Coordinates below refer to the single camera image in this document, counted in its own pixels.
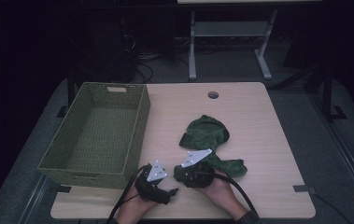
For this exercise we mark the green cloth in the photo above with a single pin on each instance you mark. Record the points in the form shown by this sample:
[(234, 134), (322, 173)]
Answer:
[(205, 133)]

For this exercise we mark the person's right hand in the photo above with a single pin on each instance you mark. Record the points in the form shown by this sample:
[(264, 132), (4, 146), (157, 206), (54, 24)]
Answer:
[(223, 193)]

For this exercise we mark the person's left hand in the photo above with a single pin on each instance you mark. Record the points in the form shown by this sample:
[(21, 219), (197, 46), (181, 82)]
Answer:
[(134, 208)]

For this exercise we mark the black metal stand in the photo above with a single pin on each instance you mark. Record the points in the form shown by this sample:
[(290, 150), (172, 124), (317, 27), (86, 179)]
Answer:
[(328, 93)]

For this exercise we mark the white framed desk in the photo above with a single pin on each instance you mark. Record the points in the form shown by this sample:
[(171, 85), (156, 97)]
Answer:
[(192, 46)]

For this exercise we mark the metal floor rail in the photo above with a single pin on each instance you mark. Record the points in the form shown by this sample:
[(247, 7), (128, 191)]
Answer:
[(346, 155)]

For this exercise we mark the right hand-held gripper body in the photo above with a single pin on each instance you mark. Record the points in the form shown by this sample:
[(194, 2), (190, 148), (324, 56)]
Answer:
[(195, 175)]

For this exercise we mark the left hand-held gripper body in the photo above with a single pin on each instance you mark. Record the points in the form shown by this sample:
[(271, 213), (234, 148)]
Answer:
[(152, 188)]

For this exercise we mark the green woven basket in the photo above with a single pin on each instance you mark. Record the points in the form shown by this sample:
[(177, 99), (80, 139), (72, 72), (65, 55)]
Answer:
[(100, 137)]

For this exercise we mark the grey tape strip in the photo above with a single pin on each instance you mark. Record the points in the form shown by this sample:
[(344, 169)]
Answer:
[(303, 188)]

